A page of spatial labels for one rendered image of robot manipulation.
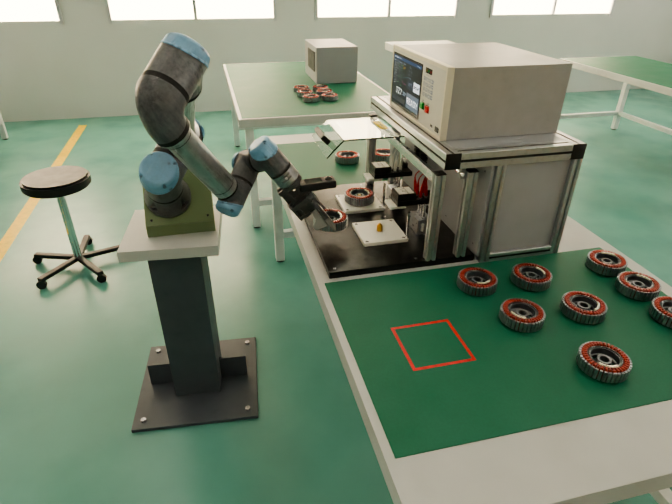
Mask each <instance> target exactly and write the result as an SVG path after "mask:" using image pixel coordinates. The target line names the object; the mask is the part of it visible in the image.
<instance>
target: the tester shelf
mask: <svg viewBox="0 0 672 504"><path fill-rule="evenodd" d="M371 109H373V110H374V111H375V112H376V113H377V114H379V115H380V116H381V117H382V118H383V119H385V120H386V121H387V122H388V123H389V124H391V125H392V126H393V127H394V128H395V129H396V130H398V131H399V132H400V133H401V134H402V135H404V136H405V137H406V138H407V139H408V140H410V141H411V142H412V143H413V144H414V145H416V146H417V147H418V148H419V149H420V150H422V151H423V152H424V153H425V154H426V155H427V156H429V157H430V158H431V159H432V160H433V161H435V162H436V163H437V164H438V165H439V166H441V167H442V168H443V169H444V170H456V169H466V168H478V167H490V166H501V165H513V164H525V163H536V162H548V161H560V160H573V159H583V158H584V154H585V150H586V147H587V143H584V142H582V141H580V140H578V139H576V138H574V137H571V136H569V135H567V134H565V133H563V132H561V131H559V130H557V132H556V133H543V134H529V135H515V136H501V137H487V138H473V139H459V140H446V141H438V140H437V139H436V138H434V137H433V136H431V135H430V134H429V133H427V132H426V131H425V130H423V129H422V128H421V127H419V126H418V125H417V124H415V123H414V122H413V121H411V120H410V119H409V118H407V117H406V116H405V115H403V114H402V113H400V112H399V111H398V110H396V109H395V108H394V107H392V106H391V105H390V96H371Z"/></svg>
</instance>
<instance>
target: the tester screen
mask: <svg viewBox="0 0 672 504"><path fill-rule="evenodd" d="M421 72H422V66H419V65H417V64H415V63H413V62H411V61H409V60H407V59H405V58H403V57H400V56H398V55H396V54H395V56H394V71H393V87H392V94H393V93H394V94H396V95H397V96H399V97H400V98H402V99H403V100H405V103H404V105H403V104H402V103H400V102H399V101H398V100H396V99H395V98H393V97H392V100H393V101H395V102H396V103H398V104H399V105H401V106H402V107H403V108H405V109H406V110H408V111H409V112H410V113H412V114H413V115H415V116H416V117H417V115H418V112H417V115H416V114H414V113H413V112H411V111H410V110H409V109H407V108H406V107H405V105H406V93H407V92H408V93H409V94H411V95H412V96H414V97H416V98H417V99H419V95H417V94H416V93H414V92H412V91H411V90H409V89H407V82H408V79H409V80H411V81H413V82H414V83H416V84H418V85H420V83H421ZM396 85H397V86H398V87H400V88H402V96H401V95H399V94H398V93H396Z"/></svg>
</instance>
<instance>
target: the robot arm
mask: <svg viewBox="0 0 672 504"><path fill-rule="evenodd" d="M209 63H210V56H209V54H208V52H207V51H206V50H205V49H204V48H203V47H202V46H201V45H200V44H199V43H198V42H197V41H195V40H194V39H192V38H190V37H188V36H186V35H184V34H181V33H177V32H170V33H168V34H166V35H165V37H164V38H163V40H161V41H160V45H159V46H158V48H157V50H156V51H155V53H154V55H153V56H152V58H151V60H150V61H149V63H148V65H147V66H146V68H145V70H144V72H143V73H142V75H141V76H140V78H139V80H138V82H137V84H136V88H135V103H136V108H137V112H138V115H139V118H140V120H141V122H142V124H143V126H144V128H145V130H146V131H147V133H148V134H149V136H150V137H151V138H152V139H153V140H154V141H155V142H156V143H157V144H156V146H155V148H154V150H153V152H152V153H151V154H148V155H146V156H145V157H144V158H143V159H142V161H141V163H140V165H139V179H140V182H141V184H142V186H143V187H144V188H145V192H144V199H145V203H146V205H147V207H148V208H149V210H150V211H151V212H152V213H154V214H155V215H157V216H159V217H163V218H173V217H176V216H179V215H181V214H182V213H184V212H185V211H186V210H187V208H188V207H189V205H190V202H191V191H190V188H189V186H188V184H187V183H186V182H185V181H184V180H183V178H184V176H185V174H186V172H187V170H188V169H189V170H190V171H191V172H192V173H193V174H194V175H195V176H196V177H197V178H198V179H199V180H200V181H201V182H202V183H203V184H204V185H205V186H206V187H207V188H208V189H209V190H210V191H211V192H212V193H213V194H214V195H215V196H216V197H217V198H218V200H217V203H216V205H215V207H216V209H217V210H218V211H219V212H220V213H222V214H224V215H226V216H229V217H237V216H238V215H239V214H240V212H241V210H242V208H243V207H244V204H245V201H246V199H247V197H248V195H249V193H250V191H251V189H252V187H253V184H254V182H255V180H256V178H257V176H258V174H259V173H260V172H264V171H265V172H266V173H267V174H268V176H269V177H270V178H271V179H272V180H273V181H274V182H275V183H276V185H277V186H278V187H279V188H278V189H277V192H278V194H279V196H280V197H282V198H283V199H284V200H285V201H286V202H287V203H288V204H287V205H288V207H289V208H291V209H290V210H292V211H293V213H294V214H295V215H296V216H297V217H298V218H299V219H300V220H301V221H302V220H303V219H304V218H307V217H308V216H310V215H311V213H313V216H314V218H315V223H314V225H313V228H314V229H315V230H320V229H323V228H325V227H328V226H330V227H331V229H332V230H333V231H334V232H336V225H335V224H334V222H333V221H332V220H331V218H330V217H329V216H328V215H327V213H326V212H325V210H324V209H327V208H326V207H325V206H324V205H323V204H322V202H321V201H320V200H319V199H318V198H317V196H316V195H315V193H314V192H313V191H317V190H324V189H331V188H336V187H337V183H336V180H335V178H334V177H333V176H324V177H317V178H310V179H302V177H301V175H300V174H299V173H298V171H297V170H296V168H295V167H294V166H293V165H292V164H291V162H290V161H289V160H288V159H287V158H286V156H285V155H284V154H283V153H282V152H281V150H280V149H279V148H278V146H277V145H276V144H275V143H274V142H273V141H272V140H271V139H270V138H269V137H268V136H261V137H260V138H257V139H256V140H255V141H254V142H253V143H252V144H251V145H250V147H249V149H244V150H242V151H240V152H237V153H236V154H235V155H234V156H233V158H232V168H233V170H232V172H231V174H230V173H229V172H228V171H227V169H226V168H225V167H224V166H223V165H222V164H221V163H220V161H219V160H218V159H217V158H216V157H215V156H214V155H213V153H212V152H211V151H210V150H209V149H208V148H207V147H206V146H205V144H204V143H203V139H204V136H205V131H204V128H203V126H202V125H200V122H199V121H198V120H196V119H195V102H196V99H197V98H198V97H199V95H200V93H201V91H202V81H203V75H204V73H205V71H206V69H208V67H209V66H208V65H209ZM301 179H302V180H301ZM318 212H319V213H318ZM319 214H320V215H321V216H322V217H321V216H320V215H319Z"/></svg>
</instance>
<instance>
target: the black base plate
mask: <svg viewBox="0 0 672 504"><path fill-rule="evenodd" d="M384 183H385V184H386V188H385V200H386V199H387V198H386V192H387V184H393V182H391V183H390V182H389V181H377V182H374V184H369V185H367V184H366V182H365V183H354V184H343V185H337V187H336V188H331V189H324V190H317V191H313V192H314V193H315V195H316V196H317V198H318V199H319V200H320V201H321V202H322V204H323V205H324V206H325V207H326V208H327V209H328V210H329V208H330V209H332V208H333V209H338V210H341V211H343V210H342V208H341V207H340V205H339V203H338V202H337V200H336V198H335V195H342V194H345V191H346V190H347V189H350V188H354V187H357V188H358V187H364V188H368V189H371V190H372V191H373V192H374V193H375V196H376V197H377V199H378V200H379V201H380V203H381V204H382V201H383V185H384ZM384 207H385V209H384V211H374V212H364V213H354V214H347V215H348V226H347V227H346V228H345V229H343V230H341V231H337V232H325V231H321V230H315V229H314V228H313V213H311V215H310V216H308V217H307V218H304V220H305V223H306V225H307V227H308V230H309V232H310V234H311V237H312V239H313V241H314V244H315V246H316V248H317V251H318V253H319V255H320V258H321V260H322V262H323V265H324V267H325V270H326V272H327V274H328V277H329V279H332V278H340V277H348V276H355V275H363V274H371V273H379V272H386V271H394V270H402V269H410V268H417V267H425V266H433V265H441V264H448V263H456V262H464V261H472V260H474V254H473V253H472V252H471V250H470V249H469V248H468V247H466V253H465V257H462V256H460V257H458V258H456V257H455V255H454V254H453V253H452V252H453V246H454V239H455V234H454V233H453V232H452V230H451V229H450V228H449V227H448V226H447V225H446V224H445V223H444V222H443V221H442V220H440V228H439V236H438V243H437V251H436V259H435V260H434V261H432V260H430V261H426V260H425V258H423V251H424V242H425V234H420V235H416V233H415V232H414V231H413V230H412V228H411V227H410V226H409V232H408V238H409V240H408V242H401V243H393V244H384V245H375V246H367V247H364V245H363V243H362V242H361V240H360V238H359V237H358V235H357V233H356V232H355V230H354V228H353V227H352V223H357V222H366V221H376V220H385V219H394V221H395V222H396V223H397V225H398V226H399V227H400V229H401V230H402V231H403V232H404V234H405V235H406V227H407V216H408V212H410V211H417V207H418V205H412V206H406V208H403V209H393V210H390V209H389V207H388V206H387V205H386V204H384Z"/></svg>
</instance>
